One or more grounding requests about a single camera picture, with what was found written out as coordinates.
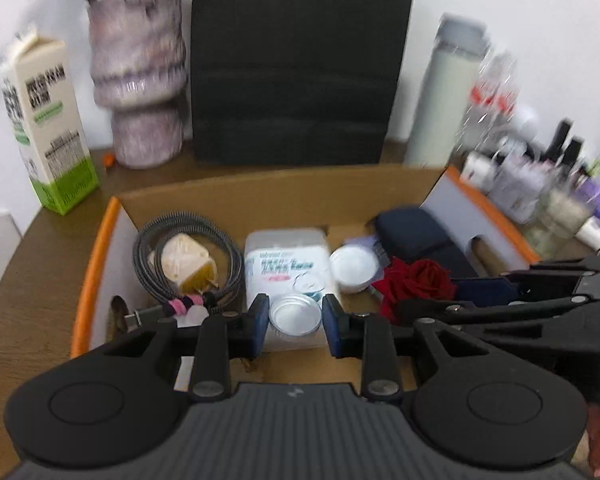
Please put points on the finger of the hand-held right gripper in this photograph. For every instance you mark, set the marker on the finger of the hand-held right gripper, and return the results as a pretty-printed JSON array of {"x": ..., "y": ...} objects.
[
  {"x": 540, "y": 275},
  {"x": 480, "y": 310}
]

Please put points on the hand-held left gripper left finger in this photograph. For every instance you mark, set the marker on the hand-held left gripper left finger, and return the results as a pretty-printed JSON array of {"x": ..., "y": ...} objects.
[{"x": 257, "y": 320}]

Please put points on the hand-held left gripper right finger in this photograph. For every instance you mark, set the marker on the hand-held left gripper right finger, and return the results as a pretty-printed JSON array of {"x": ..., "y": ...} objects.
[{"x": 332, "y": 325}]

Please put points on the white round jar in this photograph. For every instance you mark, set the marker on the white round jar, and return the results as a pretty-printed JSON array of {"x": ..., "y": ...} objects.
[{"x": 354, "y": 267}]

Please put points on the white plastic wipes box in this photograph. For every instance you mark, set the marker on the white plastic wipes box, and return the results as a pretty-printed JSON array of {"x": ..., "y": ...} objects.
[{"x": 285, "y": 260}]

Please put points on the red fabric rose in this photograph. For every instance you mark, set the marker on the red fabric rose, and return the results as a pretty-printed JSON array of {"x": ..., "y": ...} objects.
[{"x": 415, "y": 280}]

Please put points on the beige power adapter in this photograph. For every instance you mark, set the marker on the beige power adapter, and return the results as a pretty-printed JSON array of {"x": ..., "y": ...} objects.
[{"x": 185, "y": 265}]

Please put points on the dark blue zip case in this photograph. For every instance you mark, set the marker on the dark blue zip case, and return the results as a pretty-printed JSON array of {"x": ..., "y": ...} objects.
[{"x": 415, "y": 235}]

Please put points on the red cardboard box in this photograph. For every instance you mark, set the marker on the red cardboard box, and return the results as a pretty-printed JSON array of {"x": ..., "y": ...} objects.
[{"x": 260, "y": 195}]

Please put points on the clear glass cup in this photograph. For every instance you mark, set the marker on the clear glass cup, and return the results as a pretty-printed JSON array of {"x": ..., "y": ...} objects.
[{"x": 560, "y": 215}]

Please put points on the white round device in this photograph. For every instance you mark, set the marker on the white round device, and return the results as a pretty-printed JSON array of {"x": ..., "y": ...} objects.
[{"x": 526, "y": 125}]

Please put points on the clear water bottle red label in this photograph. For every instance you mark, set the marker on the clear water bottle red label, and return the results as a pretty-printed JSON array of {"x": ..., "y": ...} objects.
[
  {"x": 480, "y": 105},
  {"x": 506, "y": 95}
]

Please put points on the white thermos bottle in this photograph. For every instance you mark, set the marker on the white thermos bottle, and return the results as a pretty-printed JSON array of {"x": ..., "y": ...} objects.
[{"x": 445, "y": 100}]

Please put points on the small orange object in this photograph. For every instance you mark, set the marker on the small orange object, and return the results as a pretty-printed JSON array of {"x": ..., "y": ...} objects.
[{"x": 109, "y": 160}]

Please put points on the black chair back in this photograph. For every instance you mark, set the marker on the black chair back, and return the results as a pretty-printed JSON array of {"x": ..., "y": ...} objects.
[{"x": 300, "y": 60}]

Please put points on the purple speckled vase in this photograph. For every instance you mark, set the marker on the purple speckled vase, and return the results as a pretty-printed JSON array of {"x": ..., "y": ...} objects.
[{"x": 135, "y": 85}]

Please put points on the white booklet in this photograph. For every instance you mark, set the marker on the white booklet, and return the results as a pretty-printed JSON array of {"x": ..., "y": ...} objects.
[{"x": 0, "y": 255}]

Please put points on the green and white milk carton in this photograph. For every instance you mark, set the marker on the green and white milk carton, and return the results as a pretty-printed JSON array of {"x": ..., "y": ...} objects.
[{"x": 50, "y": 130}]

